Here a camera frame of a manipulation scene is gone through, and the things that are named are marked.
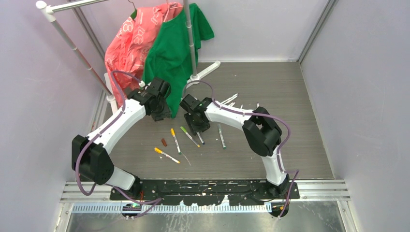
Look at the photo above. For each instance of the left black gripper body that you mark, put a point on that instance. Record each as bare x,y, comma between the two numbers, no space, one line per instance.
162,110

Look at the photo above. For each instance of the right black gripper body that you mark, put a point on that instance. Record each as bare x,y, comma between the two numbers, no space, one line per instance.
195,124

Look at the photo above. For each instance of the purple cap marker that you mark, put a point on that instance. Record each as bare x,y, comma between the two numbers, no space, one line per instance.
200,138

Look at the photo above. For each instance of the grey clear cap marker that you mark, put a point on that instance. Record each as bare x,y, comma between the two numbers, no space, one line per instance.
221,136

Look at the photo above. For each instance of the small marker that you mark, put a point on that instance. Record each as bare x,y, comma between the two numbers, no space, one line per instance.
230,99

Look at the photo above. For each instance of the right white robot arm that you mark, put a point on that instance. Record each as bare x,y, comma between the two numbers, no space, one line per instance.
261,131

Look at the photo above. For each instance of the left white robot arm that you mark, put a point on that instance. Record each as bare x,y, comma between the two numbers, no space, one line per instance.
91,153

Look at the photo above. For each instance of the orange cap marker upper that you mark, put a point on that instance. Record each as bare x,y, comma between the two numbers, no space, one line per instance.
175,140

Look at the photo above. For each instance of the orange cap marker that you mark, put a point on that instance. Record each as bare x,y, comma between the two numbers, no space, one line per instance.
166,155
175,140

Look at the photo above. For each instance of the green t-shirt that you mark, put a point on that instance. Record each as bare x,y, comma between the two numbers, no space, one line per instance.
169,57

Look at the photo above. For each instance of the orange cap marker lower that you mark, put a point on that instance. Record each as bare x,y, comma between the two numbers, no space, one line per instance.
166,155

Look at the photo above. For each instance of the pink patterned shirt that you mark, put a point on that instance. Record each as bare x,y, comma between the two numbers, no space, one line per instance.
129,49

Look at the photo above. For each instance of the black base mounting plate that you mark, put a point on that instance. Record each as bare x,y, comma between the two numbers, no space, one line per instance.
201,192

